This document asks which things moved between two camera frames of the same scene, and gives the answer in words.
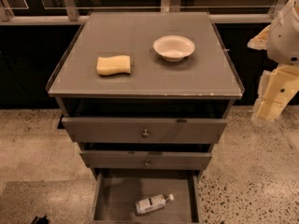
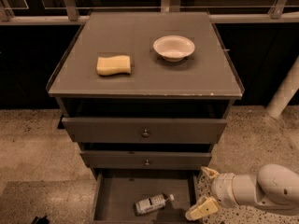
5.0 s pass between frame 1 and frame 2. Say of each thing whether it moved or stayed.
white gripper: moved
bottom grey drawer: stayed
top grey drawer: stayed
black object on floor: stayed
